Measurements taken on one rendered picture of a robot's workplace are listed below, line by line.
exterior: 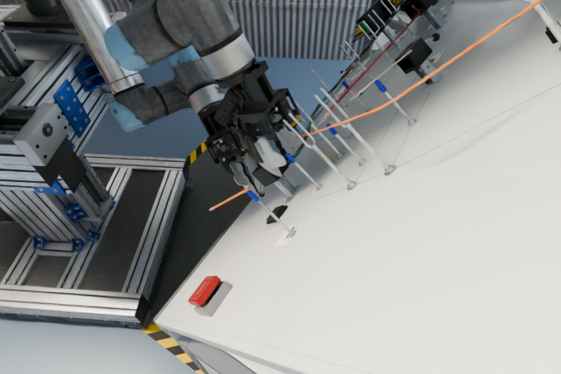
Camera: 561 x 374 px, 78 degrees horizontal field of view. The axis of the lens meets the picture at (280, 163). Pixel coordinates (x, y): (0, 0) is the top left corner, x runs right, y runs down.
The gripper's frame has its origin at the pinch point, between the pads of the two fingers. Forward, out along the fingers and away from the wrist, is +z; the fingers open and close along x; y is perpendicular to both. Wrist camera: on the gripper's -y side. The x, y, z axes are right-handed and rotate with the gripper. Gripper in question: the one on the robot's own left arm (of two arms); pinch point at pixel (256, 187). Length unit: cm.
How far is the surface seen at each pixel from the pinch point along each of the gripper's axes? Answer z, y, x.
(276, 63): -83, -221, -1
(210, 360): 29.5, 6.4, -26.3
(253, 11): -121, -197, 4
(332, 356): 14, 49, 14
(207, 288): 10.0, 26.2, -6.8
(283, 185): 1.9, 8.8, 7.8
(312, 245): 9.6, 30.9, 12.7
